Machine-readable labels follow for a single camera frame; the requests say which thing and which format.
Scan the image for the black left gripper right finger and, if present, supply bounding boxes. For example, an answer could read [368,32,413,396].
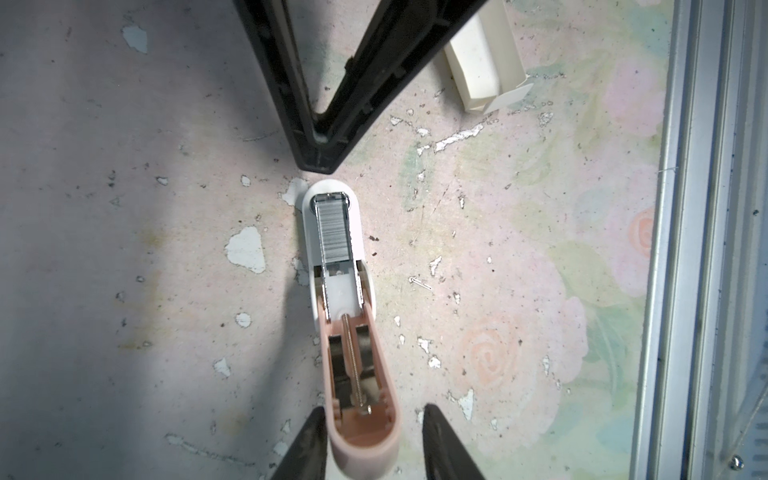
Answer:
[422,403,484,480]

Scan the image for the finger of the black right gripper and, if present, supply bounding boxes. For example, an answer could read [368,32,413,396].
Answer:
[311,1,484,171]
[235,0,336,174]

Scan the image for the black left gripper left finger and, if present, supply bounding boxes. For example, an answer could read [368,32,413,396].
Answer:
[271,406,328,480]

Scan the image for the pink stapler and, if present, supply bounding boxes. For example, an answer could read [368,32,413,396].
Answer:
[300,179,402,479]

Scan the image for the staple box tray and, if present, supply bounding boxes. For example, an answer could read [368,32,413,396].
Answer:
[444,1,532,114]

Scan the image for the aluminium front rail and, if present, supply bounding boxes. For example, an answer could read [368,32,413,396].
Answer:
[630,1,767,479]

